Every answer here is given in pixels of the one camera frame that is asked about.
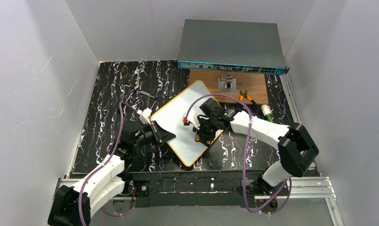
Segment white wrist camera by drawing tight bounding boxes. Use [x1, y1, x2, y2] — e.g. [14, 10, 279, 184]
[183, 112, 200, 129]
[137, 108, 152, 125]

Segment yellow framed whiteboard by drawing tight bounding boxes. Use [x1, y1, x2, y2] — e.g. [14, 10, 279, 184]
[151, 80, 210, 167]

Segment brown wooden board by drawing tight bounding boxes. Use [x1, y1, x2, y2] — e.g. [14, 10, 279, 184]
[189, 70, 268, 105]

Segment orange handled pliers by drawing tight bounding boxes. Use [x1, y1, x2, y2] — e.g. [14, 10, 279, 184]
[239, 90, 259, 110]

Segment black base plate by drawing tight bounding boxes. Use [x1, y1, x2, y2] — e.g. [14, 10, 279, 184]
[103, 169, 290, 208]

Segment yellow and black eraser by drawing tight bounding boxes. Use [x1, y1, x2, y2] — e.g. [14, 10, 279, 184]
[194, 134, 212, 146]

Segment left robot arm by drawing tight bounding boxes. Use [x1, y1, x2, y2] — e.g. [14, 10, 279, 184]
[48, 121, 176, 226]

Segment black marble pattern mat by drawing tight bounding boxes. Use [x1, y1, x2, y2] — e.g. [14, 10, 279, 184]
[70, 60, 294, 175]

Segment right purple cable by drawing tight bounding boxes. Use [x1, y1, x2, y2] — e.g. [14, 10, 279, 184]
[184, 93, 293, 216]

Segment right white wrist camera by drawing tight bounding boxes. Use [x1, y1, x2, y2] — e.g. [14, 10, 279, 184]
[183, 112, 200, 129]

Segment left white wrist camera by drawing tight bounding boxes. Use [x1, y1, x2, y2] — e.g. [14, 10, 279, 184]
[137, 108, 152, 125]

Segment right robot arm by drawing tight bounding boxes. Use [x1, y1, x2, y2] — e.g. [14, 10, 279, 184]
[193, 98, 319, 194]

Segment aluminium frame rail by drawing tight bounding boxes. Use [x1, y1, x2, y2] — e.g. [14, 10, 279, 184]
[47, 178, 344, 226]

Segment grey metal bracket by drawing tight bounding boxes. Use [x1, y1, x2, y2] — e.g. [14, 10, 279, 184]
[218, 75, 237, 93]

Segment teal network switch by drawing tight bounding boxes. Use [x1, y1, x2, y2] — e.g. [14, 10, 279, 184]
[177, 19, 289, 75]

